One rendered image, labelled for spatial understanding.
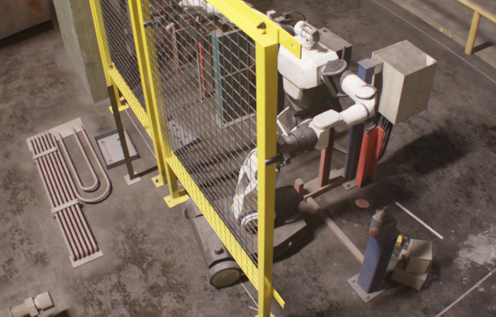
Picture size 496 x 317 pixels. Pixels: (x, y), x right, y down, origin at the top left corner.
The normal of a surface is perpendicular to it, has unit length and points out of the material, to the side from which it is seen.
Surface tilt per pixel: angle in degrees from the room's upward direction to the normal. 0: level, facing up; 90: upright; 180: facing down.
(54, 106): 0
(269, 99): 90
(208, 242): 0
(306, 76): 84
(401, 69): 0
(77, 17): 90
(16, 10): 90
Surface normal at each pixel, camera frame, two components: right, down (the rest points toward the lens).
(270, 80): 0.50, 0.58
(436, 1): -0.04, -0.73
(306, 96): -0.19, 0.76
